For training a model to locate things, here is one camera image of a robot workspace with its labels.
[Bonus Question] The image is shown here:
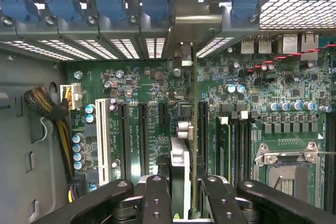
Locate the black RAM slot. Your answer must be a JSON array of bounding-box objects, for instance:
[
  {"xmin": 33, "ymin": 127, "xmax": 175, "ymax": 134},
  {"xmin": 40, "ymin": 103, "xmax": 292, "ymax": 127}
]
[
  {"xmin": 323, "ymin": 113, "xmax": 336, "ymax": 209},
  {"xmin": 241, "ymin": 110, "xmax": 253, "ymax": 183},
  {"xmin": 232, "ymin": 111, "xmax": 242, "ymax": 185}
]

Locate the CPU socket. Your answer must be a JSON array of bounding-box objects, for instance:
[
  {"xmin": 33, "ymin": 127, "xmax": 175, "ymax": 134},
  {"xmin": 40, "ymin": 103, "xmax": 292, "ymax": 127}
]
[{"xmin": 253, "ymin": 141, "xmax": 322, "ymax": 209}]

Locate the white expansion slot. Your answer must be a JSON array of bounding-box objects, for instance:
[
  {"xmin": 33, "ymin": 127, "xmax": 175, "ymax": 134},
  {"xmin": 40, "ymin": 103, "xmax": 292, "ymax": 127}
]
[{"xmin": 94, "ymin": 98, "xmax": 113, "ymax": 187}]

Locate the short black expansion slot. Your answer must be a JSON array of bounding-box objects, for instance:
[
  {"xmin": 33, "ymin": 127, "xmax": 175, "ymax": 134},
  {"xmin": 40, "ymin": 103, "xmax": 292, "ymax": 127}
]
[{"xmin": 158, "ymin": 102, "xmax": 169, "ymax": 127}]

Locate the green motherboard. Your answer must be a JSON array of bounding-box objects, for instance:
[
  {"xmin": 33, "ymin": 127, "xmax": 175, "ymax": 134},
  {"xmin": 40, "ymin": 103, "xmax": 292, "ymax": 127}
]
[{"xmin": 64, "ymin": 34, "xmax": 336, "ymax": 209}]

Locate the white power connector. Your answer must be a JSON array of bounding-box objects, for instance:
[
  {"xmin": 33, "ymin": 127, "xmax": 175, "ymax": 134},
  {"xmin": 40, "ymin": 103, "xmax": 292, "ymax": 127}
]
[{"xmin": 59, "ymin": 83, "xmax": 82, "ymax": 111}]

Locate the open black PC case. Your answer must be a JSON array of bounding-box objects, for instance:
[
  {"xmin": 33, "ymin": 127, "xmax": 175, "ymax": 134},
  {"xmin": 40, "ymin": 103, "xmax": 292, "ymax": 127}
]
[{"xmin": 0, "ymin": 0, "xmax": 336, "ymax": 224}]

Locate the silver rear port block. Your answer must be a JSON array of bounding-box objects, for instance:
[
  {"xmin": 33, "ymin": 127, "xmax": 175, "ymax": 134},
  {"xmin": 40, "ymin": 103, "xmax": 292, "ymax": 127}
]
[
  {"xmin": 240, "ymin": 35, "xmax": 255, "ymax": 54},
  {"xmin": 258, "ymin": 35, "xmax": 272, "ymax": 54},
  {"xmin": 282, "ymin": 35, "xmax": 299, "ymax": 54},
  {"xmin": 300, "ymin": 34, "xmax": 320, "ymax": 62}
]

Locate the blue slot retainer clip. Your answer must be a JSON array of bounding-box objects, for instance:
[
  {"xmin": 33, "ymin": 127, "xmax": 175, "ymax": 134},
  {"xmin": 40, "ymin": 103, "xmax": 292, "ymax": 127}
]
[
  {"xmin": 91, "ymin": 0, "xmax": 127, "ymax": 22},
  {"xmin": 230, "ymin": 0, "xmax": 261, "ymax": 23},
  {"xmin": 0, "ymin": 0, "xmax": 28, "ymax": 23},
  {"xmin": 139, "ymin": 0, "xmax": 169, "ymax": 22},
  {"xmin": 39, "ymin": 0, "xmax": 82, "ymax": 23}
]

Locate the yellow black wire bundle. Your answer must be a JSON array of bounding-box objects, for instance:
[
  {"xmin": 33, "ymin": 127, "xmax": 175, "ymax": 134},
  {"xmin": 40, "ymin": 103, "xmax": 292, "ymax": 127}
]
[{"xmin": 24, "ymin": 85, "xmax": 79, "ymax": 204}]

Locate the red black twisted wire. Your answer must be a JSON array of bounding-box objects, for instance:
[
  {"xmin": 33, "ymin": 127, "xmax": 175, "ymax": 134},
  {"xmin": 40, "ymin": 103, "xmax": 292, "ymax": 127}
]
[{"xmin": 246, "ymin": 42, "xmax": 336, "ymax": 74}]

